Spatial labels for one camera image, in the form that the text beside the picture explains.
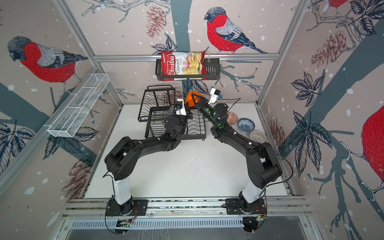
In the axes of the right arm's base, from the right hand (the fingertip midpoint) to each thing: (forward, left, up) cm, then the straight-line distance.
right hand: (188, 98), depth 74 cm
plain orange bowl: (-1, -1, -1) cm, 2 cm away
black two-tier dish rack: (+19, +26, -23) cm, 40 cm away
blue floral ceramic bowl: (+11, -38, -37) cm, 54 cm away
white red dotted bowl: (+1, -44, -35) cm, 56 cm away
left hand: (+2, +1, -4) cm, 5 cm away
